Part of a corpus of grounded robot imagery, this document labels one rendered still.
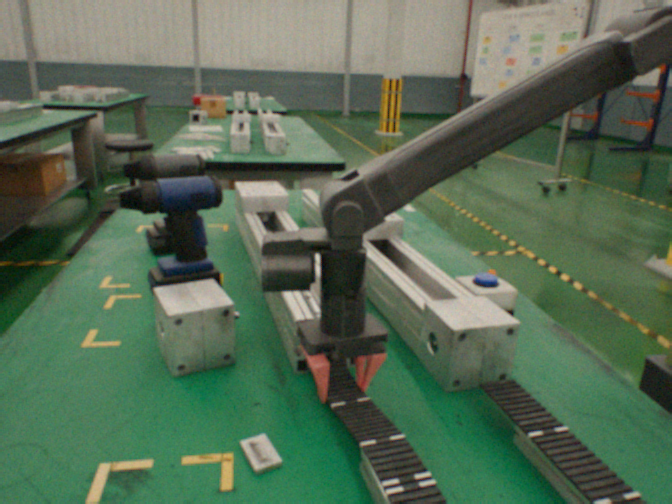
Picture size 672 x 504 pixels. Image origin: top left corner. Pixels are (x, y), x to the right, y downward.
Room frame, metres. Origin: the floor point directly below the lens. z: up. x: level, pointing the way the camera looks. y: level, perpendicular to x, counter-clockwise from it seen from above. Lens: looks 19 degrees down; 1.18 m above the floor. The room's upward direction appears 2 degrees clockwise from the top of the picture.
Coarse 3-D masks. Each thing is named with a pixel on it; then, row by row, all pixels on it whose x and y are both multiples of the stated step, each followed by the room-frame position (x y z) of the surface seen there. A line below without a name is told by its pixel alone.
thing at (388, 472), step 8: (392, 464) 0.42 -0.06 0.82; (400, 464) 0.42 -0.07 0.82; (408, 464) 0.43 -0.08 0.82; (416, 464) 0.43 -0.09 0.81; (376, 472) 0.41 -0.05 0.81; (384, 472) 0.42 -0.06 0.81; (392, 472) 0.41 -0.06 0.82; (400, 472) 0.41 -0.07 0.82; (408, 472) 0.41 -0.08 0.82; (416, 472) 0.42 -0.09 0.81; (424, 472) 0.42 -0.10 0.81; (384, 480) 0.41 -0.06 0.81
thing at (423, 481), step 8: (392, 480) 0.40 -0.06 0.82; (400, 480) 0.40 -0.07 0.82; (408, 480) 0.40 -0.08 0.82; (416, 480) 0.41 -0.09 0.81; (424, 480) 0.41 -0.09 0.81; (432, 480) 0.40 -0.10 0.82; (384, 488) 0.39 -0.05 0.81; (392, 488) 0.40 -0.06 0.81; (400, 488) 0.39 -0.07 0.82; (408, 488) 0.39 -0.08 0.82; (416, 488) 0.39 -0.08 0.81; (424, 488) 0.40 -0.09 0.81; (392, 496) 0.39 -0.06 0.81
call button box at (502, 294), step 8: (456, 280) 0.88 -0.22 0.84; (464, 280) 0.87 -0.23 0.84; (472, 280) 0.86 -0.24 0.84; (464, 288) 0.85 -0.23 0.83; (472, 288) 0.83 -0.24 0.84; (480, 288) 0.84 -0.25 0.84; (488, 288) 0.84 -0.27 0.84; (496, 288) 0.84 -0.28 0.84; (504, 288) 0.84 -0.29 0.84; (512, 288) 0.84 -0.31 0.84; (488, 296) 0.82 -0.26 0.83; (496, 296) 0.82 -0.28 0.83; (504, 296) 0.83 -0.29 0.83; (512, 296) 0.83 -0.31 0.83; (496, 304) 0.82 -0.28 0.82; (504, 304) 0.83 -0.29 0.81; (512, 304) 0.83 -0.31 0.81; (512, 312) 0.83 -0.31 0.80
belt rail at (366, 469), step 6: (360, 462) 0.46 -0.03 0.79; (366, 462) 0.44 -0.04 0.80; (360, 468) 0.45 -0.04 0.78; (366, 468) 0.44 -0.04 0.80; (372, 468) 0.42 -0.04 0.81; (366, 474) 0.44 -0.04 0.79; (372, 474) 0.42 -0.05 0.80; (366, 480) 0.44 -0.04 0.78; (372, 480) 0.42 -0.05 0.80; (378, 480) 0.41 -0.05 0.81; (372, 486) 0.42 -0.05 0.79; (378, 486) 0.41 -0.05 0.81; (372, 492) 0.42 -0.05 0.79; (378, 492) 0.40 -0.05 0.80; (384, 492) 0.39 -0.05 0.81; (378, 498) 0.40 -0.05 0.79; (384, 498) 0.39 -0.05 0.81
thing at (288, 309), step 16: (240, 208) 1.27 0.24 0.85; (240, 224) 1.28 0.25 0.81; (256, 224) 1.09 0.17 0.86; (272, 224) 1.23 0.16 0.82; (288, 224) 1.10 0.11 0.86; (256, 240) 0.99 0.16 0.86; (256, 256) 1.00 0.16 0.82; (256, 272) 1.00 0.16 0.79; (320, 288) 0.79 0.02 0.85; (272, 304) 0.81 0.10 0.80; (288, 304) 0.69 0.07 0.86; (304, 304) 0.69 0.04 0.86; (288, 320) 0.68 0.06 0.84; (304, 320) 0.64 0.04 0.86; (288, 336) 0.69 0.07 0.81; (288, 352) 0.68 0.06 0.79; (304, 368) 0.65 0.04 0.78
